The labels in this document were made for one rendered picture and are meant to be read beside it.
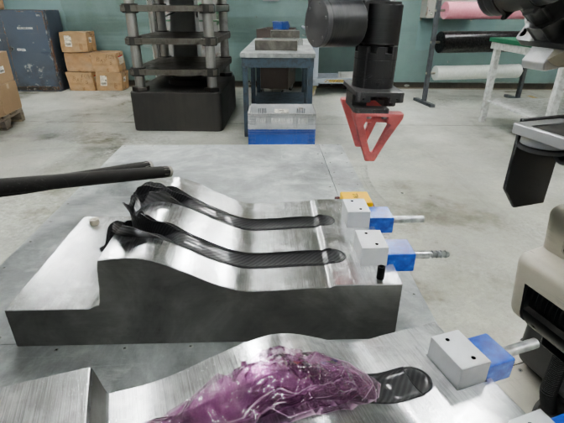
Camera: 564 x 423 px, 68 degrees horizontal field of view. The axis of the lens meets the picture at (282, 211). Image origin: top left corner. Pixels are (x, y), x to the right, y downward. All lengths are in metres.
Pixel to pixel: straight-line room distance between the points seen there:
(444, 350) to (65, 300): 0.46
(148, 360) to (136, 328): 0.04
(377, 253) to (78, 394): 0.38
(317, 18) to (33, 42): 6.99
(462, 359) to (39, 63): 7.26
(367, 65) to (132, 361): 0.49
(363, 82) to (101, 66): 6.72
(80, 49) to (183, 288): 6.82
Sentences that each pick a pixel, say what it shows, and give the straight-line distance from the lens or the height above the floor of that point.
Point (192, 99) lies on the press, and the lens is 4.53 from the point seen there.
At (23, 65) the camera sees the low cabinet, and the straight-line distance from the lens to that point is 7.60.
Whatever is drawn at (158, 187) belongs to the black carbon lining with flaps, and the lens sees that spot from 0.70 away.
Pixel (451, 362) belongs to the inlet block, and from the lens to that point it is 0.49.
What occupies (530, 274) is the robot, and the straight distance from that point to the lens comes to 0.89.
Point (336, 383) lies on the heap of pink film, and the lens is 0.41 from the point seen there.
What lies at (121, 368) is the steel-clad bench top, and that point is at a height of 0.80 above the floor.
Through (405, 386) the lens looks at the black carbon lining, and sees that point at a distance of 0.49.
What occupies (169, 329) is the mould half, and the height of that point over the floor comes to 0.82.
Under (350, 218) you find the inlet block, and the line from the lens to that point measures 0.67.
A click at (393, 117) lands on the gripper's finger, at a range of 0.59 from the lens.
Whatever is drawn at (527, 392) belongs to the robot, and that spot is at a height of 0.28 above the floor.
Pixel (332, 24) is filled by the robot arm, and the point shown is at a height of 1.18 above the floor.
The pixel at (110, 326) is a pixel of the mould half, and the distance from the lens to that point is 0.61.
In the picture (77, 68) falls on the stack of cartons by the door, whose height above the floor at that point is 0.33.
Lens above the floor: 1.20
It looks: 26 degrees down
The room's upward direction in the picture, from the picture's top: straight up
